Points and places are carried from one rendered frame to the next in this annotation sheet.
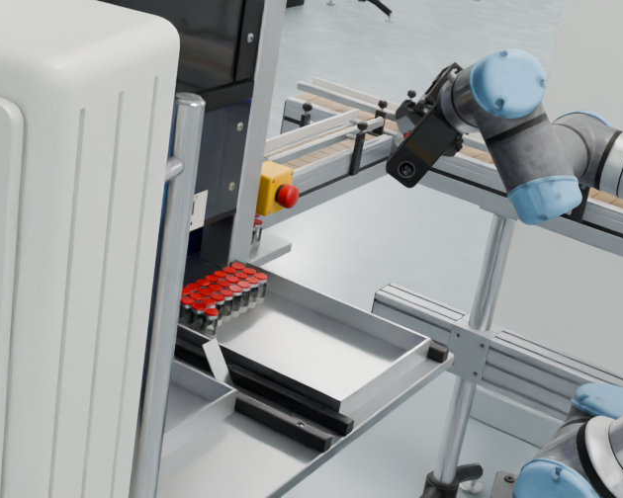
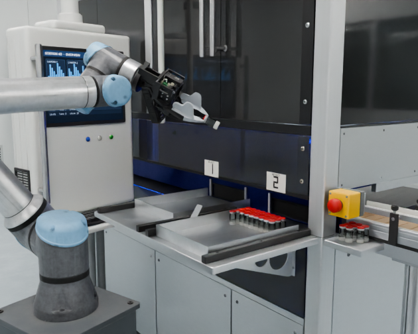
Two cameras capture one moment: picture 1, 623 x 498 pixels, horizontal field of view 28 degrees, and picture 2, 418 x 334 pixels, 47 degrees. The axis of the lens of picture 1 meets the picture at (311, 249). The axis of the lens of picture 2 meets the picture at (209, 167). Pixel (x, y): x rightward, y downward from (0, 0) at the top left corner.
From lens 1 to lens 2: 2.53 m
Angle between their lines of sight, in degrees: 108
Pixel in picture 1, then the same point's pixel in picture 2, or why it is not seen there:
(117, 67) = (12, 30)
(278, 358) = (213, 232)
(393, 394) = (174, 248)
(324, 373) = (196, 238)
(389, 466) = not seen: outside the picture
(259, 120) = (316, 150)
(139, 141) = (18, 45)
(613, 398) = (63, 215)
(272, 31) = (318, 100)
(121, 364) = not seen: hidden behind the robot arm
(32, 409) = not seen: hidden behind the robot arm
